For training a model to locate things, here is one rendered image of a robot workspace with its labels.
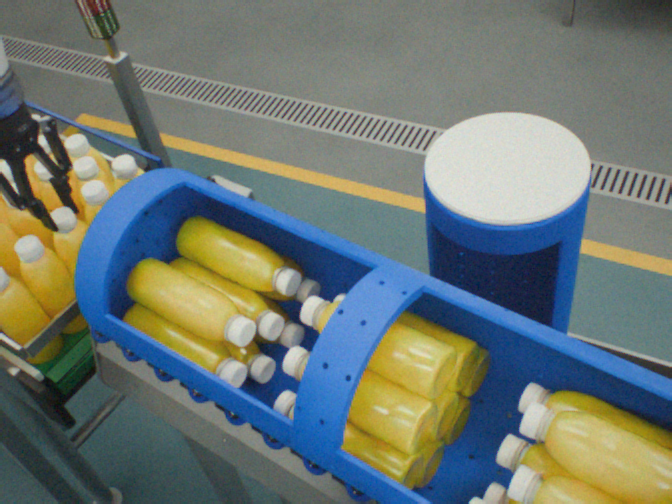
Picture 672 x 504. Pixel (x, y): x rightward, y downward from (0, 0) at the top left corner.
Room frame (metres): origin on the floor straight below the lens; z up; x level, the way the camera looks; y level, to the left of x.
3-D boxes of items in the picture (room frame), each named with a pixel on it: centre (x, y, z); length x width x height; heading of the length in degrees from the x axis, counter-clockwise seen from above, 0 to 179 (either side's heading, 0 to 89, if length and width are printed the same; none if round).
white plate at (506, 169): (0.96, -0.31, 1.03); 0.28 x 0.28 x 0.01
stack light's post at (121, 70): (1.42, 0.38, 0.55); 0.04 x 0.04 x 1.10; 47
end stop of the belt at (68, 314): (0.95, 0.40, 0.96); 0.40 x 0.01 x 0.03; 137
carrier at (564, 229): (0.96, -0.31, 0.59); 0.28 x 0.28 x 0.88
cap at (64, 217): (0.97, 0.45, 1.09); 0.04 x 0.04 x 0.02
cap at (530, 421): (0.41, -0.18, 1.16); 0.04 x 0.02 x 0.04; 137
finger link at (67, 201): (0.99, 0.43, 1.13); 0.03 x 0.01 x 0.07; 47
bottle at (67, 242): (0.97, 0.45, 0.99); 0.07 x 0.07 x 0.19
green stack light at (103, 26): (1.42, 0.38, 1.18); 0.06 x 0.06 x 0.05
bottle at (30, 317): (0.86, 0.55, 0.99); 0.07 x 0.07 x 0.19
